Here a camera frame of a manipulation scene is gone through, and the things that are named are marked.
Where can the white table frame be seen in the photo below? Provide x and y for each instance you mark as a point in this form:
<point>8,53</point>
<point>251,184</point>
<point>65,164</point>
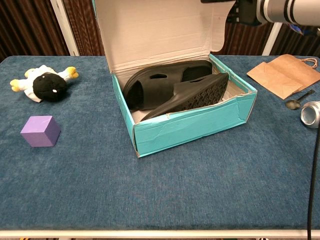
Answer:
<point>160,234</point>

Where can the brown corrugated partition panel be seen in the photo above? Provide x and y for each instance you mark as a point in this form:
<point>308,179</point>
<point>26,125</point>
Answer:
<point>27,25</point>
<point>85,27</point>
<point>245,40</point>
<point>300,45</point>

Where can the white partition frame post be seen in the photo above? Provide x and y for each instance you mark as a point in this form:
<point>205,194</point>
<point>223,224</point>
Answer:
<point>65,30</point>
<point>272,40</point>

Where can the white black yellow plush toy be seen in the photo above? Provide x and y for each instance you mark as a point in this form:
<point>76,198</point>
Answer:
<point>50,86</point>

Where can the purple cube block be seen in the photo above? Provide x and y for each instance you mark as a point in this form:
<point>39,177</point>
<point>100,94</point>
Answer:
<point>40,132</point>

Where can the brown paper bag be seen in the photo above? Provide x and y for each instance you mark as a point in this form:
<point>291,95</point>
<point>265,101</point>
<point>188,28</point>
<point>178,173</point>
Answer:
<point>282,75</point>

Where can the black slide sandal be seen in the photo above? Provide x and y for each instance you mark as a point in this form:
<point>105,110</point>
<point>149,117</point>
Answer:
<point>200,97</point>
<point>155,85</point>

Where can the light blue cardboard shoe box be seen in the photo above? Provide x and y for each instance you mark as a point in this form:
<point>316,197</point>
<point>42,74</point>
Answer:
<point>175,130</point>

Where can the small black spoon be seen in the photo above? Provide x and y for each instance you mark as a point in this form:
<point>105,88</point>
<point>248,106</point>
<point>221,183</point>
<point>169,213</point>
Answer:
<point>292,105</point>

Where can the dark blue table cloth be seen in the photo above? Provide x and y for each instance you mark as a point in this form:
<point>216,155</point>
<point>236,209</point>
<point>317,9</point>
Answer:
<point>160,187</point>

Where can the blue silver soda can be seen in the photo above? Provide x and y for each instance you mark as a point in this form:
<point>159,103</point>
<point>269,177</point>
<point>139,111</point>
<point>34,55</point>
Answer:
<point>310,116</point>

